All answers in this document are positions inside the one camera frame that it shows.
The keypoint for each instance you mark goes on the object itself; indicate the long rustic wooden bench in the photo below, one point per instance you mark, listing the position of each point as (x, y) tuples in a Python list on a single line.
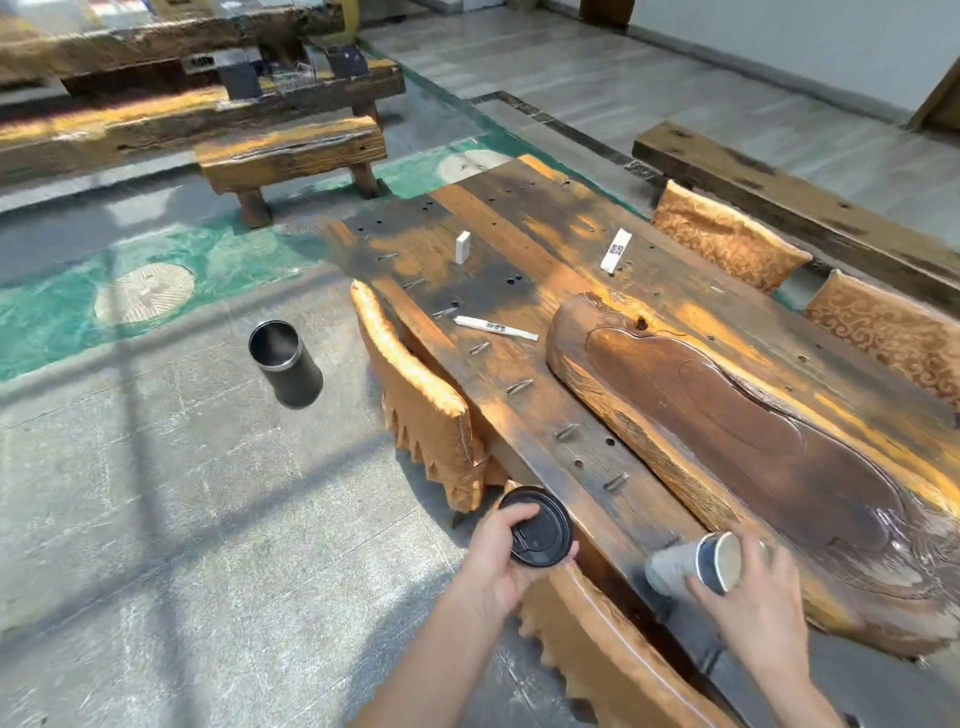
[(150, 124)]

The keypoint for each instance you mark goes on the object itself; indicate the person's left forearm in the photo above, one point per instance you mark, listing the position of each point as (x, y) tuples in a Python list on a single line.
[(435, 667)]

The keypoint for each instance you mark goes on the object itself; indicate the row of metal staples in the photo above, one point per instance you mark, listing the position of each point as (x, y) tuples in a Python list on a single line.
[(519, 387)]

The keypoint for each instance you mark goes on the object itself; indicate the chair with golden cushion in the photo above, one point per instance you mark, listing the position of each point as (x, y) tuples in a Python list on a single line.
[(892, 334), (720, 236), (615, 660), (420, 397)]

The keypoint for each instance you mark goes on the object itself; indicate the person's right hand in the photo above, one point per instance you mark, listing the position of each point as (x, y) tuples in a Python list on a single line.
[(765, 615)]

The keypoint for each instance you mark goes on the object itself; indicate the person's left thumb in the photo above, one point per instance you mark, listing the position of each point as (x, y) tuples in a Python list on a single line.
[(516, 513)]

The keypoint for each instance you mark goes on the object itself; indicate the paper cup with dark band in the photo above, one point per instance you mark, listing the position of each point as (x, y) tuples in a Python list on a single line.
[(675, 567)]

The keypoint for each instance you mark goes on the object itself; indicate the person's left hand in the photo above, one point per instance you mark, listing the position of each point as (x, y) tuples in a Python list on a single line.
[(487, 566)]

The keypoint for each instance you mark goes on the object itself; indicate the long white stick packet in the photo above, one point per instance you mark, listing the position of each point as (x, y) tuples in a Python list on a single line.
[(495, 328)]

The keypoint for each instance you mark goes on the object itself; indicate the carved wooden tea tray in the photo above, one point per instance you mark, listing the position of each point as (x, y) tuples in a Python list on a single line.
[(750, 435)]

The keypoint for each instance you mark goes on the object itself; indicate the long weathered wooden beam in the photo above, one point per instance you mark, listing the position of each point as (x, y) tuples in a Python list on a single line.
[(795, 199)]

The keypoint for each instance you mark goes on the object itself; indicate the small rustic wooden bench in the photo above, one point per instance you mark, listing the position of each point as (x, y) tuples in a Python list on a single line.
[(292, 157)]

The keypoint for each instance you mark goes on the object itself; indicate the person's right thumb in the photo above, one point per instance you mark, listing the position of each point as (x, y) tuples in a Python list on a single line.
[(705, 596)]

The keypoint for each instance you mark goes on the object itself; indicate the white printed packet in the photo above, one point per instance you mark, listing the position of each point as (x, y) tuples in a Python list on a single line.
[(616, 250)]

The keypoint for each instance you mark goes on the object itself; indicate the person's right forearm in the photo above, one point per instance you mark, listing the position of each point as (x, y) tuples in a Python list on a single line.
[(795, 697)]

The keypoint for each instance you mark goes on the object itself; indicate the black metal bracket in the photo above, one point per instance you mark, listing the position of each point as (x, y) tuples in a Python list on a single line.
[(347, 61)]

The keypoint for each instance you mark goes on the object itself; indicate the black plastic cup lid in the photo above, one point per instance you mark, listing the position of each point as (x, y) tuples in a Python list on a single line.
[(544, 534)]

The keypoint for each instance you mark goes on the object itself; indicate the long rustic wooden table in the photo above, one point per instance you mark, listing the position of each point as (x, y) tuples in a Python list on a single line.
[(150, 41)]

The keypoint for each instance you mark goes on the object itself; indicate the black cylindrical trash bin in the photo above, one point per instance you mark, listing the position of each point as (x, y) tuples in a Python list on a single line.
[(289, 371)]

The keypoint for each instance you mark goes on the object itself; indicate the small white box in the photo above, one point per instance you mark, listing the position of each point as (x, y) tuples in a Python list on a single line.
[(463, 247)]

